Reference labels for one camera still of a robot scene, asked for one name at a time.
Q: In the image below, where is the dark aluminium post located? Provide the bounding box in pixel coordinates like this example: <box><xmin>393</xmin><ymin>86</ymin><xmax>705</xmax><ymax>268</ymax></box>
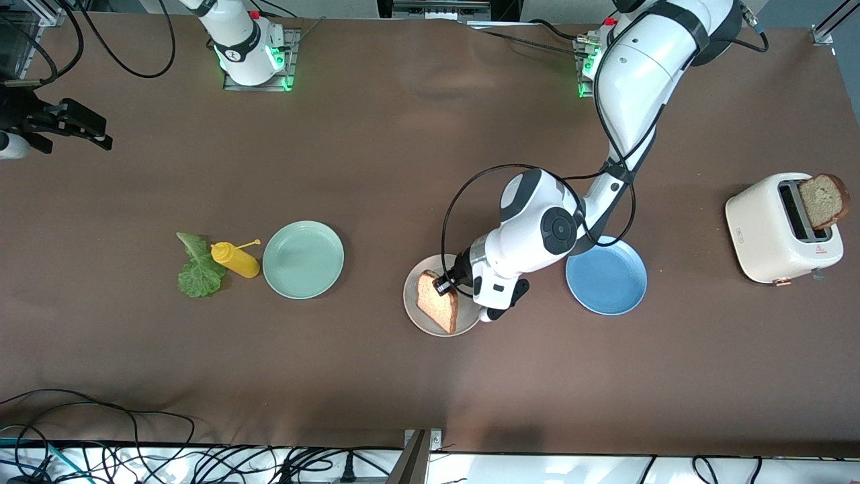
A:
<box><xmin>388</xmin><ymin>430</ymin><xmax>431</xmax><ymax>484</ymax></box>

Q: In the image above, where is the light brown bread slice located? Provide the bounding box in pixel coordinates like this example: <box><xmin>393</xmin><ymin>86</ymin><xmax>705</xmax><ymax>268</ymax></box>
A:
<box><xmin>416</xmin><ymin>270</ymin><xmax>460</xmax><ymax>335</ymax></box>

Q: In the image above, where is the blue plate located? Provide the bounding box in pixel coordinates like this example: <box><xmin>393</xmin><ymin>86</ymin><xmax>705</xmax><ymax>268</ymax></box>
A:
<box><xmin>565</xmin><ymin>235</ymin><xmax>648</xmax><ymax>316</ymax></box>

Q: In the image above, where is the black control box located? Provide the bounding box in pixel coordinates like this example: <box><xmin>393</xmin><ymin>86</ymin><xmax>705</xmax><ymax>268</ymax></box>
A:
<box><xmin>376</xmin><ymin>0</ymin><xmax>523</xmax><ymax>24</ymax></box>

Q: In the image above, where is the long black floor cable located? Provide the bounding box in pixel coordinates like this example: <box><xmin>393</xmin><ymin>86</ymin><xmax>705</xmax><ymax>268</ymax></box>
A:
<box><xmin>0</xmin><ymin>389</ymin><xmax>197</xmax><ymax>484</ymax></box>

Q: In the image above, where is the brown table cloth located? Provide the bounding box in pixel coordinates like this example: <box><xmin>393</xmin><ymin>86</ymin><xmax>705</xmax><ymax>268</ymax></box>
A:
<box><xmin>0</xmin><ymin>12</ymin><xmax>860</xmax><ymax>458</ymax></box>

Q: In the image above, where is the black base cable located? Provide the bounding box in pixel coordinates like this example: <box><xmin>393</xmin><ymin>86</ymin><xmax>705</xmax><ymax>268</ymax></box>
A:
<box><xmin>527</xmin><ymin>19</ymin><xmax>587</xmax><ymax>44</ymax></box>

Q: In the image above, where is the teal cable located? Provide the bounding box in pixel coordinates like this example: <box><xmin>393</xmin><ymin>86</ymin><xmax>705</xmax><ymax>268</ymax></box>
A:
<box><xmin>0</xmin><ymin>437</ymin><xmax>71</xmax><ymax>479</ymax></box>

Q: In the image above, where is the green lettuce leaf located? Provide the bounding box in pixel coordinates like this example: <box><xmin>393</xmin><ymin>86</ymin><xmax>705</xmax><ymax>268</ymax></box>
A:
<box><xmin>176</xmin><ymin>232</ymin><xmax>228</xmax><ymax>298</ymax></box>

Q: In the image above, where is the silver metal bracket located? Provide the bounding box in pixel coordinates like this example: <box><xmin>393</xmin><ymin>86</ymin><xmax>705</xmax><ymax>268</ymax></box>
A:
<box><xmin>405</xmin><ymin>429</ymin><xmax>443</xmax><ymax>451</ymax></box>

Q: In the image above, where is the dark crust bread slice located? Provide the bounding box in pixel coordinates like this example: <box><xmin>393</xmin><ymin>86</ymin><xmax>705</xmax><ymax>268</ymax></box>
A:
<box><xmin>798</xmin><ymin>173</ymin><xmax>851</xmax><ymax>231</ymax></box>

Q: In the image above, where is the yellow mustard squeeze bottle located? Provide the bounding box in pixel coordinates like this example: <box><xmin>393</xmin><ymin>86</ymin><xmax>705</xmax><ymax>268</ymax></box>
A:
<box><xmin>210</xmin><ymin>239</ymin><xmax>261</xmax><ymax>279</ymax></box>

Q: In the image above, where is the beige plate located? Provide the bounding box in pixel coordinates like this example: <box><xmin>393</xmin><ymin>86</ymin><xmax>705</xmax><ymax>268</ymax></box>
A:
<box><xmin>403</xmin><ymin>254</ymin><xmax>488</xmax><ymax>337</ymax></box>

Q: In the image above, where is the aluminium frame rail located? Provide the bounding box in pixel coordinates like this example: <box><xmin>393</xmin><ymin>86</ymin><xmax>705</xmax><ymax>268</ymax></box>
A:
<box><xmin>810</xmin><ymin>0</ymin><xmax>860</xmax><ymax>46</ymax></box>
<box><xmin>0</xmin><ymin>0</ymin><xmax>68</xmax><ymax>75</ymax></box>

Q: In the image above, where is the mint green plate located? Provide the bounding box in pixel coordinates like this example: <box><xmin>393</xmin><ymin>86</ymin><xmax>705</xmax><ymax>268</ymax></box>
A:
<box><xmin>262</xmin><ymin>220</ymin><xmax>345</xmax><ymax>300</ymax></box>

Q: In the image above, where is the white toaster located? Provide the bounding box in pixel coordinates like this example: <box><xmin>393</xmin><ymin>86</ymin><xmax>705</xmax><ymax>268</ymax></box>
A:
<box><xmin>724</xmin><ymin>172</ymin><xmax>845</xmax><ymax>286</ymax></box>

